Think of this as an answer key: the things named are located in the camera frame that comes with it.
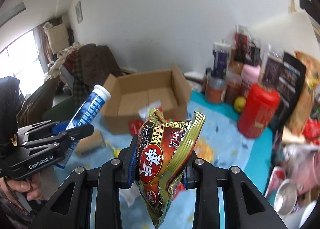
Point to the blue floral tablecloth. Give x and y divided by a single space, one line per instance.
219 132

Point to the green yellow lollipop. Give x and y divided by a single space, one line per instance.
115 151

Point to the dark label tall jar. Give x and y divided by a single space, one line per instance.
272 61

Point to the brown jacket on chair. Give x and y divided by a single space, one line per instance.
86 67

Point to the blue white tablet tube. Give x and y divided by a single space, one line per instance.
85 115

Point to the open cardboard box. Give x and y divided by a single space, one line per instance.
131 93

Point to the small wall picture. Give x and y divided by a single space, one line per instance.
78 11

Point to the orange powder clear jar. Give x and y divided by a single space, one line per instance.
215 90

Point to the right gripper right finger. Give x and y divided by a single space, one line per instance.
244 204

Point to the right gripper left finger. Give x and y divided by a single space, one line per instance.
70 205

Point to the gold brown snack packet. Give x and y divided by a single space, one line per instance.
163 150

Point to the yellow brown standing pouch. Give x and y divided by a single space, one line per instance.
300 115

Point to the white foam board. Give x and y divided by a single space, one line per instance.
290 32

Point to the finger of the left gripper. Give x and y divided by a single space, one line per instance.
61 138
38 129

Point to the packaged yellow waffle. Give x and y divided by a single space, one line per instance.
204 151

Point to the pink paper cup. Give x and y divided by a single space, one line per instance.
306 176

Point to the red plastic canister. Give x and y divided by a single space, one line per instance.
260 107

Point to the person's left hand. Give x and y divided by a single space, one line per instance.
32 187

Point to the pink lidded canister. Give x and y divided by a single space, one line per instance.
249 75

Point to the purple label clear jar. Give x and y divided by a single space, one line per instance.
221 54

